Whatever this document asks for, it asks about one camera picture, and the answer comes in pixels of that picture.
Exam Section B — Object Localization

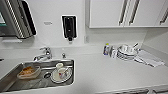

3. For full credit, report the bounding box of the small grey jar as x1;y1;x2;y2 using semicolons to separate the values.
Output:
111;48;118;60

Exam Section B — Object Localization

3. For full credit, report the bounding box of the chrome faucet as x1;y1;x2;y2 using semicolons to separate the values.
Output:
32;46;54;62

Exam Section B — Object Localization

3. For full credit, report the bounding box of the white wall outlet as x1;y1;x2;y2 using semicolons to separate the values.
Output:
83;34;91;44

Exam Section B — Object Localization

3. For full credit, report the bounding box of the chrome counter soap pump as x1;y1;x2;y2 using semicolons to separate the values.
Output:
60;51;67;60

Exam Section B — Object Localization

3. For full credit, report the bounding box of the white cup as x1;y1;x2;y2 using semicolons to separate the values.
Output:
54;62;66;76

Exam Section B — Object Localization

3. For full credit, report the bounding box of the black wall soap dispenser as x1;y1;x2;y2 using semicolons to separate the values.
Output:
60;14;79;43

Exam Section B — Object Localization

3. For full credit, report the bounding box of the paper towel dispenser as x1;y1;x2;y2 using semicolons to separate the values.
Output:
0;0;38;39

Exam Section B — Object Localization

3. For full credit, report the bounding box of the steel kitchen sink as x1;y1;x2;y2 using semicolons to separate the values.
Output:
0;58;76;94

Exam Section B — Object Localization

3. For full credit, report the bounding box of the dish soap bottle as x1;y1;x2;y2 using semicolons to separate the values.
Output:
102;42;112;57

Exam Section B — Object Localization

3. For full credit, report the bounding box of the container with orange food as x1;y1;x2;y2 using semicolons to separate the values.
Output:
16;64;42;81

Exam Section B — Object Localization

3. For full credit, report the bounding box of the white wall cabinet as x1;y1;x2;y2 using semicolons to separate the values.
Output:
87;0;168;30

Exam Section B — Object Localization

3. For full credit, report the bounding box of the white plate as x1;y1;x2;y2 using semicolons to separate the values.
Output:
49;66;73;84

